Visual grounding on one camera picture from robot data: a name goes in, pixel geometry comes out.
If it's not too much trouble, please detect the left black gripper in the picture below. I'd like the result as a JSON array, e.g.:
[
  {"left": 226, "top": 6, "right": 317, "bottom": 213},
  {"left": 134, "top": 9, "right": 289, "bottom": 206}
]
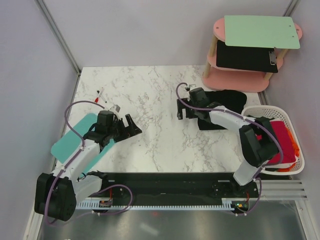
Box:
[{"left": 107, "top": 114, "right": 142, "bottom": 143}]

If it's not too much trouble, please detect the black t shirt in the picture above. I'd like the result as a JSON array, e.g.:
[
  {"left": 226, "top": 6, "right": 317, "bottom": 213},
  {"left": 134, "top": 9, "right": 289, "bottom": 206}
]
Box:
[{"left": 196, "top": 89, "right": 248, "bottom": 131}]

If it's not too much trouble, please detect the teal cutting mat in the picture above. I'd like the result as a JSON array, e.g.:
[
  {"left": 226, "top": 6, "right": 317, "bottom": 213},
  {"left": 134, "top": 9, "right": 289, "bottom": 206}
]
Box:
[{"left": 50, "top": 113, "right": 115, "bottom": 174}]

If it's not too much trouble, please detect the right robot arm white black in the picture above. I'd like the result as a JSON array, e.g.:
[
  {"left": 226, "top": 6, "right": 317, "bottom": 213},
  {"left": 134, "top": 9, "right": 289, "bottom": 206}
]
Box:
[{"left": 178, "top": 98, "right": 284, "bottom": 197}]

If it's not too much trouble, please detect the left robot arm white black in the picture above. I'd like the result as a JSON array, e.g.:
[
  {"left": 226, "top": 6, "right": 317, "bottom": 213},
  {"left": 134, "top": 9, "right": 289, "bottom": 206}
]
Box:
[{"left": 34, "top": 110, "right": 142, "bottom": 222}]

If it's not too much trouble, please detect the red white marker pen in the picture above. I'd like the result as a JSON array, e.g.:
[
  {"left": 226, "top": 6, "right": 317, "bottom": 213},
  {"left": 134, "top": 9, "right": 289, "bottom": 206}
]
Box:
[{"left": 94, "top": 87, "right": 108, "bottom": 103}]

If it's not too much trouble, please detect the dark green garment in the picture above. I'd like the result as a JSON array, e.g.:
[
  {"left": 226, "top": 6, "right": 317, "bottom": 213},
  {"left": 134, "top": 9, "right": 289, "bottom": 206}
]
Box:
[{"left": 247, "top": 115, "right": 278, "bottom": 122}]

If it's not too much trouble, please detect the black clipboard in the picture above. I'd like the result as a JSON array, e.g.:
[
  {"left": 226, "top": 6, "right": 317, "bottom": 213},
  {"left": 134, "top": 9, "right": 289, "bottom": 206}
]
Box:
[{"left": 216, "top": 40, "right": 280, "bottom": 73}]

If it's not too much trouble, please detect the white plastic laundry basket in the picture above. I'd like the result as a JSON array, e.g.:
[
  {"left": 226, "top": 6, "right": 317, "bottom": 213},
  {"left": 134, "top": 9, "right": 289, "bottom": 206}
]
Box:
[{"left": 242, "top": 105, "right": 305, "bottom": 176}]

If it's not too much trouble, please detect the magenta t shirt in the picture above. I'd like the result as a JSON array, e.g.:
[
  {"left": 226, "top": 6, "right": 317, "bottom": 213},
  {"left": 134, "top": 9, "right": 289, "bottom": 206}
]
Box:
[{"left": 265, "top": 118, "right": 296, "bottom": 169}]

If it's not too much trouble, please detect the green clipboard board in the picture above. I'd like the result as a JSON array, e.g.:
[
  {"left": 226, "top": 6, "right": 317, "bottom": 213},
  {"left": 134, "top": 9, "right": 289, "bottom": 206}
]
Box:
[{"left": 224, "top": 15, "right": 300, "bottom": 50}]

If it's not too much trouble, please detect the orange garment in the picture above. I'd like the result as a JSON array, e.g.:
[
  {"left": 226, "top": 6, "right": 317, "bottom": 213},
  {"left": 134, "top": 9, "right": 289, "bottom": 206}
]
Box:
[{"left": 277, "top": 128, "right": 300, "bottom": 173}]

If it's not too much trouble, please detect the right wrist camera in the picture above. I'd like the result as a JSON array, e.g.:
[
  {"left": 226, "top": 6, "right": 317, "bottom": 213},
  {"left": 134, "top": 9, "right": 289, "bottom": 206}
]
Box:
[{"left": 185, "top": 84, "right": 210, "bottom": 108}]

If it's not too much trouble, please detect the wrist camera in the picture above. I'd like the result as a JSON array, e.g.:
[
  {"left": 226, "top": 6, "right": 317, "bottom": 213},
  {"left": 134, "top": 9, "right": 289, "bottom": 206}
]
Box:
[
  {"left": 185, "top": 84, "right": 210, "bottom": 108},
  {"left": 96, "top": 104, "right": 121, "bottom": 128}
]

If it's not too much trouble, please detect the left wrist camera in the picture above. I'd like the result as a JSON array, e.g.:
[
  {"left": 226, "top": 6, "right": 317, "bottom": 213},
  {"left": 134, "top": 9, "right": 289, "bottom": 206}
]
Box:
[{"left": 96, "top": 104, "right": 121, "bottom": 128}]

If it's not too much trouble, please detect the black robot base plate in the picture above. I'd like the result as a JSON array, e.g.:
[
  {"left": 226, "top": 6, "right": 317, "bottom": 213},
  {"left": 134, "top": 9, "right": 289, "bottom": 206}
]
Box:
[{"left": 96, "top": 172, "right": 259, "bottom": 206}]

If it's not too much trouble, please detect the white slotted cable duct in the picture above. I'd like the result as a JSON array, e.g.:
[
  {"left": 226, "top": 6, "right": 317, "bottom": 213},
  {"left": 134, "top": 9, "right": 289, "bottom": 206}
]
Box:
[{"left": 75, "top": 198, "right": 235, "bottom": 211}]

